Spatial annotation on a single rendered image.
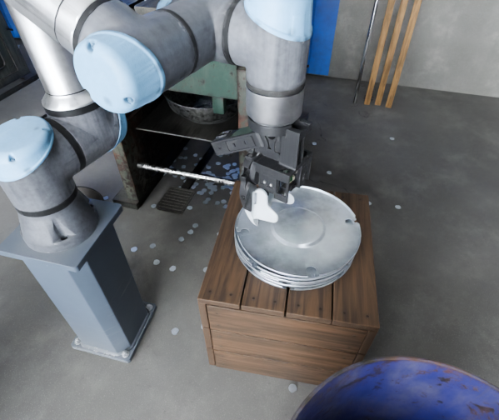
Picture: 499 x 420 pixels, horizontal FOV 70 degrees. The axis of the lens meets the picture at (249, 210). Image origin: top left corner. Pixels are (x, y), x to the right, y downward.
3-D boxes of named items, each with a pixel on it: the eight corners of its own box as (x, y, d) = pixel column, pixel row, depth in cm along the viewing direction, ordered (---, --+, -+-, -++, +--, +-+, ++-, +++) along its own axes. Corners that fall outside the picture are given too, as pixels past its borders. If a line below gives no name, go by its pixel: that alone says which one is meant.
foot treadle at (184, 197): (183, 223, 124) (182, 212, 120) (157, 217, 126) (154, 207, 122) (236, 134, 164) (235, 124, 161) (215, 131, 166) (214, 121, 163)
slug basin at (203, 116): (237, 140, 126) (237, 114, 119) (150, 125, 132) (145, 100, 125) (262, 96, 149) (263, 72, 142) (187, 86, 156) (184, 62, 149)
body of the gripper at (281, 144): (285, 208, 53) (291, 139, 44) (238, 187, 56) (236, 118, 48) (309, 181, 57) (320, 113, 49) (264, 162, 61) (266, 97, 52)
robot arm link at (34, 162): (-4, 199, 69) (-44, 139, 59) (53, 162, 77) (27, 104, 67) (38, 221, 64) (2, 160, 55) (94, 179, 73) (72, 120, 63)
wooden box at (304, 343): (346, 391, 95) (381, 327, 71) (209, 365, 100) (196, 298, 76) (345, 270, 123) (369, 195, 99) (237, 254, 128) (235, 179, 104)
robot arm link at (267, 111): (234, 87, 45) (269, 65, 50) (235, 119, 48) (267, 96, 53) (285, 103, 42) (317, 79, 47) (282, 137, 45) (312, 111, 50)
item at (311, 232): (338, 182, 96) (338, 180, 96) (380, 270, 76) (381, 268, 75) (231, 192, 93) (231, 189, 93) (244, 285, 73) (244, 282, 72)
